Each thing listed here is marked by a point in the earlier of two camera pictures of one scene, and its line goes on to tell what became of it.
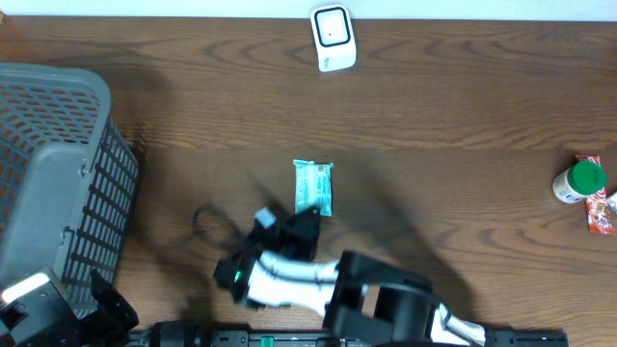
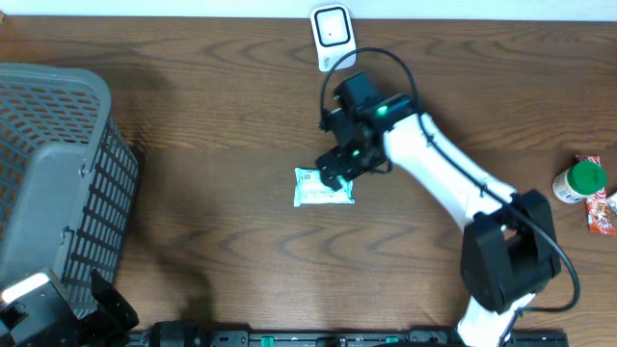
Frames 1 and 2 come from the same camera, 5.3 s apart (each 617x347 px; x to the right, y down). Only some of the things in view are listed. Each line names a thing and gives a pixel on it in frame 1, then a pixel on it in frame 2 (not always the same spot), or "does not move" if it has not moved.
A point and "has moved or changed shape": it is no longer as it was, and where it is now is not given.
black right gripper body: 298,242 → 350,158
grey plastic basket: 68,178 does not move
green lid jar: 581,179 does not move
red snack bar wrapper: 598,215 does not move
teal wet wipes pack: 313,186 has moved or changed shape
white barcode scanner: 335,37 does not move
